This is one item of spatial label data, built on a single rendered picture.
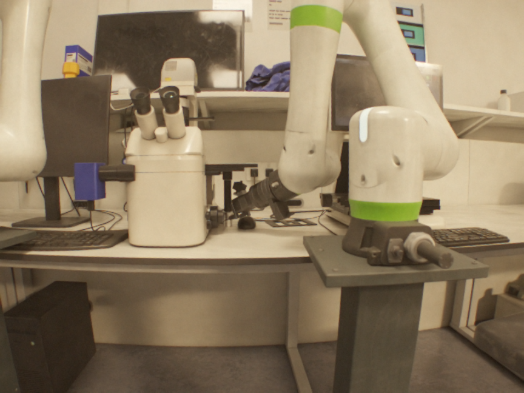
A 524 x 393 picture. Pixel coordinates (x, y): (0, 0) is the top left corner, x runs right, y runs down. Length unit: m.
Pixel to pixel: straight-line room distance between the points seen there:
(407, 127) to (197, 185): 0.49
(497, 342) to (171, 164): 1.00
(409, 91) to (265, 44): 1.21
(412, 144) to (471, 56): 1.84
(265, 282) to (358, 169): 1.19
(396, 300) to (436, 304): 1.51
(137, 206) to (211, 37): 0.97
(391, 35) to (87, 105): 0.95
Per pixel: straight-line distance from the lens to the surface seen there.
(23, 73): 0.90
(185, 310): 1.72
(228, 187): 0.98
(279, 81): 1.40
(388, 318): 0.57
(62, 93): 1.24
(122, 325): 1.85
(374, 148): 0.51
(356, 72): 1.14
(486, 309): 2.35
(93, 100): 1.18
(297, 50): 0.70
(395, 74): 0.73
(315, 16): 0.70
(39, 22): 0.95
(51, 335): 1.46
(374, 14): 0.82
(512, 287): 2.20
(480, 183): 2.08
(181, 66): 1.03
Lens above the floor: 0.94
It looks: 5 degrees down
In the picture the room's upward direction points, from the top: straight up
